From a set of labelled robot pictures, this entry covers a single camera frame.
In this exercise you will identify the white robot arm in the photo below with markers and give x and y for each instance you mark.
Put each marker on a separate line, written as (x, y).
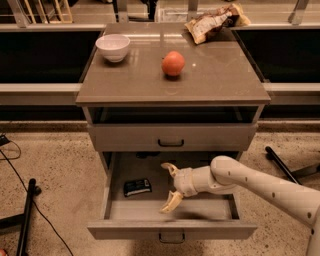
(225, 173)

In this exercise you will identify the grey drawer cabinet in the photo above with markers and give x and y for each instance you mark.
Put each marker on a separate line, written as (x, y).
(216, 86)

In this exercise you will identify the black stand leg left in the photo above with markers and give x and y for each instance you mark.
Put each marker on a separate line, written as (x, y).
(22, 220)

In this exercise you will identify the orange round fruit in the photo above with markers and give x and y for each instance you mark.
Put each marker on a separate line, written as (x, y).
(173, 63)

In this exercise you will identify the white ceramic bowl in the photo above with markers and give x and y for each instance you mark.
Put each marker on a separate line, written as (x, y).
(113, 47)

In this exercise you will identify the wooden rack background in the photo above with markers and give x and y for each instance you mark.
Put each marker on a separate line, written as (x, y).
(47, 11)

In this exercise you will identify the black stand leg right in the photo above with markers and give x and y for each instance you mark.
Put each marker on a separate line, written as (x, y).
(293, 176)

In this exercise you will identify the closed top drawer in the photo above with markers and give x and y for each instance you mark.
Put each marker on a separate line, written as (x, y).
(174, 137)

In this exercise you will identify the open middle drawer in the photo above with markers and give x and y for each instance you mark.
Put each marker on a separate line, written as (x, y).
(138, 217)

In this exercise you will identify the black stand leg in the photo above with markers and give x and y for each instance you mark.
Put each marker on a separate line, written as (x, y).
(22, 220)
(293, 176)

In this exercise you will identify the crumpled chip bag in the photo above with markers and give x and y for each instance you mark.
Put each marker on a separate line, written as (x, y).
(210, 23)

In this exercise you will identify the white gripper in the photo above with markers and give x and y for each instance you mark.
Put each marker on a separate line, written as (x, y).
(183, 181)

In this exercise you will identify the rxbar blueberry snack bar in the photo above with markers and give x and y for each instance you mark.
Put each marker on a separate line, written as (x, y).
(135, 187)

